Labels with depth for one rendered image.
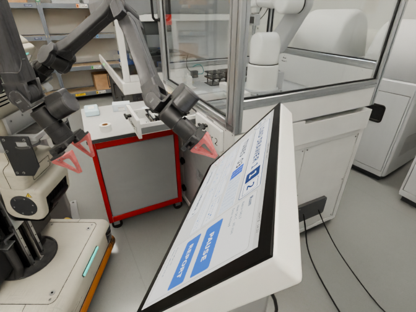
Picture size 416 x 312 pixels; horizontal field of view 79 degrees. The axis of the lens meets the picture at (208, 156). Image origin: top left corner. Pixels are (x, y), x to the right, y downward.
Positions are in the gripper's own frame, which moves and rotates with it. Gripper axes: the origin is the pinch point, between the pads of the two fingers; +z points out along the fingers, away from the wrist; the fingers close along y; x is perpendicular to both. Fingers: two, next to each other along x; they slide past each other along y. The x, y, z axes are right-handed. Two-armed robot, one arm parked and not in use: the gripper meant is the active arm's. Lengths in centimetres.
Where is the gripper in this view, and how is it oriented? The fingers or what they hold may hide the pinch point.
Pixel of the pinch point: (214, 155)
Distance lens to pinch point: 77.0
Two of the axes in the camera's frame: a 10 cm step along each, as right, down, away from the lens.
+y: 2.7, -4.6, 8.5
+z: 7.4, 6.6, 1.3
